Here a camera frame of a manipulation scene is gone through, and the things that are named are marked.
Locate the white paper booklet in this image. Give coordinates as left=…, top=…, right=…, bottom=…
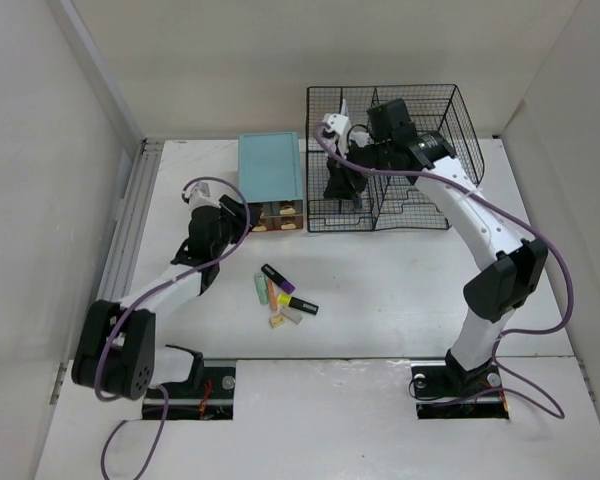
left=339, top=99, right=371, bottom=153

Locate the teal mini drawer cabinet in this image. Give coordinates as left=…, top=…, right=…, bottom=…
left=238, top=132, right=304, bottom=232

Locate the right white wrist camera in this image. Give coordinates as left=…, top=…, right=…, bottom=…
left=320, top=113, right=348, bottom=157

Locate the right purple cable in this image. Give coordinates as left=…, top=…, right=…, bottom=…
left=315, top=123, right=577, bottom=420

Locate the orange highlighter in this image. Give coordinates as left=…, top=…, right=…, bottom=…
left=267, top=279, right=278, bottom=311

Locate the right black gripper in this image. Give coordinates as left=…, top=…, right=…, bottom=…
left=322, top=137, right=392, bottom=201

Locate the aluminium rail frame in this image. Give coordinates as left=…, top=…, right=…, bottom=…
left=87, top=138, right=164, bottom=304

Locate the purple black highlighter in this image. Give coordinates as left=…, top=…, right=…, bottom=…
left=261, top=264, right=295, bottom=295

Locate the yellow black highlighter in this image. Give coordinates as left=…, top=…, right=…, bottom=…
left=277, top=293, right=319, bottom=315

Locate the green highlighter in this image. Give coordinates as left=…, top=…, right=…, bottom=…
left=254, top=272, right=269, bottom=305

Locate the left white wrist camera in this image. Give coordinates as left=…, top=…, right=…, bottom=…
left=181, top=181, right=219, bottom=212

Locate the black wire mesh organizer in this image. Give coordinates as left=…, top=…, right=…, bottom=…
left=306, top=84, right=484, bottom=233

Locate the small wooden eraser block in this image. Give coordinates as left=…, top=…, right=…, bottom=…
left=269, top=314, right=286, bottom=329

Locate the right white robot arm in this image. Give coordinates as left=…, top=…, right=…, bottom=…
left=314, top=99, right=548, bottom=394

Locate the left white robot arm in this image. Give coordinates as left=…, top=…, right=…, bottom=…
left=71, top=195, right=260, bottom=400

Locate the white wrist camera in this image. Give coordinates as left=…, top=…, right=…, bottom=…
left=320, top=113, right=348, bottom=157
left=181, top=181, right=219, bottom=212

